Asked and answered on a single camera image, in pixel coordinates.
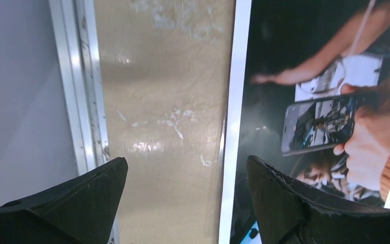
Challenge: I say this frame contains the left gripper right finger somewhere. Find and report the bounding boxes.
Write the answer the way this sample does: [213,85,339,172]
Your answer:
[246,156,390,243]

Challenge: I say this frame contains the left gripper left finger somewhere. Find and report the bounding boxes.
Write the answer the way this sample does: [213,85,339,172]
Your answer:
[0,158,128,243]

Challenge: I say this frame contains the printed photo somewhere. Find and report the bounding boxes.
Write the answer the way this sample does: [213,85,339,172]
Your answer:
[219,1,390,243]

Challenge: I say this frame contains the aluminium frame rails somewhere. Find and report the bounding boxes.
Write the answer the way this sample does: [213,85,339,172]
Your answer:
[48,0,121,244]

